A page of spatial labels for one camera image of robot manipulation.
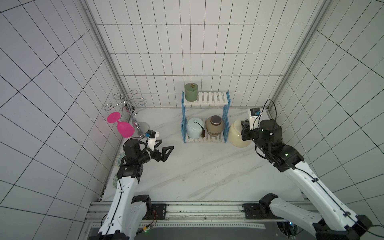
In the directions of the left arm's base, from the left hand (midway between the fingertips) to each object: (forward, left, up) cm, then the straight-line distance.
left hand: (165, 146), depth 77 cm
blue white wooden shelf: (+28, -23, +9) cm, 37 cm away
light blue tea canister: (+16, -15, -8) cm, 23 cm away
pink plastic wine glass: (+12, +26, -2) cm, 29 cm away
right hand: (+6, -36, +15) cm, 39 cm away
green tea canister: (+26, -13, +16) cm, 33 cm away
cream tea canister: (0, -35, +10) cm, 36 cm away
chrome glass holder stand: (+24, +25, +9) cm, 36 cm away
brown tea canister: (+18, -28, -4) cm, 33 cm away
